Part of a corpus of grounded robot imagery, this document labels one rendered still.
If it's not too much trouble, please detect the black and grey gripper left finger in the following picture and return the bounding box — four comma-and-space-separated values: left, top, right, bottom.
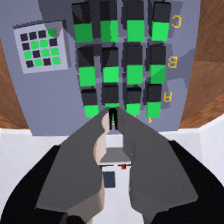
0, 107, 113, 224

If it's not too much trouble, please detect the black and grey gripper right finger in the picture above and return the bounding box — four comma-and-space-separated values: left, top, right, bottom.
113, 106, 224, 224

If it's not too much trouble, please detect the grey switch panel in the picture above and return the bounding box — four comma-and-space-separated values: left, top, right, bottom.
0, 0, 201, 136

